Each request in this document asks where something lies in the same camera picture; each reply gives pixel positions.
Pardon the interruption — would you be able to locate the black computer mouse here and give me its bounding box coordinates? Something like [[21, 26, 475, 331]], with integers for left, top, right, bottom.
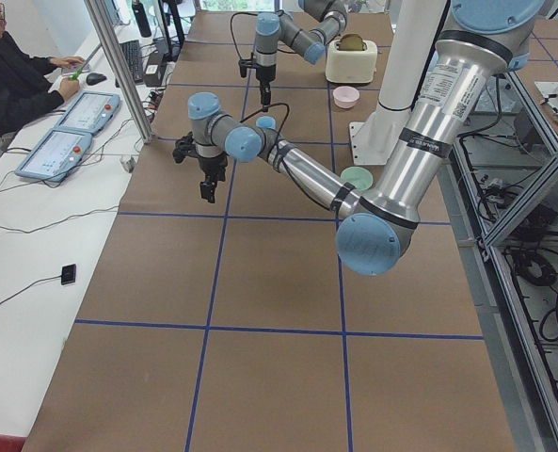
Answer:
[[86, 73, 107, 87]]

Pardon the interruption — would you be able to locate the pink bowl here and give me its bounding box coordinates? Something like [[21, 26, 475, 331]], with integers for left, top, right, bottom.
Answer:
[[332, 86, 360, 109]]

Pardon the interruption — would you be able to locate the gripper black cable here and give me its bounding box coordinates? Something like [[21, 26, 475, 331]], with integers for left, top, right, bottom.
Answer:
[[238, 102, 292, 164], [230, 11, 261, 79]]

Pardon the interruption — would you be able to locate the teach pendant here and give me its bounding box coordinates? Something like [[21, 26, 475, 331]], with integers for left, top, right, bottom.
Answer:
[[56, 91, 120, 136], [14, 128, 93, 183]]

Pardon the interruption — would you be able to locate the black keyboard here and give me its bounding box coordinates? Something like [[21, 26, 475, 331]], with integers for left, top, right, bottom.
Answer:
[[120, 40, 144, 84]]

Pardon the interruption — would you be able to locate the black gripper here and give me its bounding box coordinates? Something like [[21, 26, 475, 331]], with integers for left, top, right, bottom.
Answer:
[[172, 132, 228, 203], [238, 53, 277, 112]]

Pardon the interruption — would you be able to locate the lower teach pendant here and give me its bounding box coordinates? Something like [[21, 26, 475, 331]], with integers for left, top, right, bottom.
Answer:
[[14, 128, 93, 183]]

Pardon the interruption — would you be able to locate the blue tape line lengthwise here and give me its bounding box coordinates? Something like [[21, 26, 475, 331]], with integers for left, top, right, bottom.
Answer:
[[184, 92, 234, 452]]

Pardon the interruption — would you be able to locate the cream toaster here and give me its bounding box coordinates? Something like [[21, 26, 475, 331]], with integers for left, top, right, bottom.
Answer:
[[325, 40, 378, 85]]

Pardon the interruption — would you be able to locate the seated person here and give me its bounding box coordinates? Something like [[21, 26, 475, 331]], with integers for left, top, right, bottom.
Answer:
[[0, 2, 85, 137]]

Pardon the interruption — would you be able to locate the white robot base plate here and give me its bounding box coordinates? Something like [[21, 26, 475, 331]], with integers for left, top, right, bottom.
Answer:
[[348, 121, 394, 166]]

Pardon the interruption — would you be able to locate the upper teach pendant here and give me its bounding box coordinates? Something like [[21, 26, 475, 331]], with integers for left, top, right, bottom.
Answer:
[[56, 91, 120, 136]]

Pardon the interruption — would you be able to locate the white central pillar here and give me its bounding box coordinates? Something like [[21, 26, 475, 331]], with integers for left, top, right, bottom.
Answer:
[[377, 0, 450, 113]]

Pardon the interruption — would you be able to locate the light blue cup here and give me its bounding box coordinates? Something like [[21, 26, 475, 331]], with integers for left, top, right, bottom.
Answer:
[[256, 116, 277, 130]]

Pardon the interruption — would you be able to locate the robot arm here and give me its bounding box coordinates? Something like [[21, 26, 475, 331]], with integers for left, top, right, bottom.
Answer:
[[173, 1, 543, 276], [238, 1, 348, 111]]

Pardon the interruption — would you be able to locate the green bowl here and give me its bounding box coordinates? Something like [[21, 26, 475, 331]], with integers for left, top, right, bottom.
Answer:
[[340, 166, 374, 190]]

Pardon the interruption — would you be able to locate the blue tape line crosswise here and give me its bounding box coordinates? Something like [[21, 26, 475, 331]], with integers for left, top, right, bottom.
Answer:
[[117, 211, 452, 227]]

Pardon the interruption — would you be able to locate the aluminium frame post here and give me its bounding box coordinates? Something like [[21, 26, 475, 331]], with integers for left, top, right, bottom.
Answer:
[[84, 0, 152, 144]]

